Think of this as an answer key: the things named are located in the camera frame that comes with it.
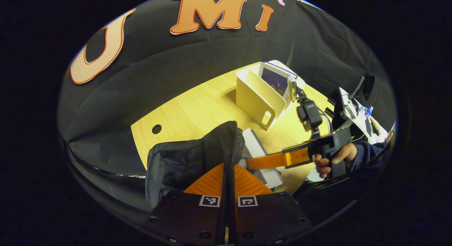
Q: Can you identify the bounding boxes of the white bookshelf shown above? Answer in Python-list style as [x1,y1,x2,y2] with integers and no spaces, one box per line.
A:
[236,60,306,131]

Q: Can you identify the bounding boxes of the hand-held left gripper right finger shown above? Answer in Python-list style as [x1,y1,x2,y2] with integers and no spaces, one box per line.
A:
[228,164,313,246]

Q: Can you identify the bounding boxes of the grey portrait cover book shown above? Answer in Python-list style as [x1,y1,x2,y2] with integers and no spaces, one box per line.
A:
[238,128,283,189]

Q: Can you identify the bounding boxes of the black schoolbag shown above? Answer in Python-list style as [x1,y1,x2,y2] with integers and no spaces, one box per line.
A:
[145,121,246,208]

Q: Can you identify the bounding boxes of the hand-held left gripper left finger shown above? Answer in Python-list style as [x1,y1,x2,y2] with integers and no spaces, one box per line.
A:
[148,163,227,246]

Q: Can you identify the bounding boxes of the blue cover book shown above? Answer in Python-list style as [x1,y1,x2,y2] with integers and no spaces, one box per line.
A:
[259,61,299,98]

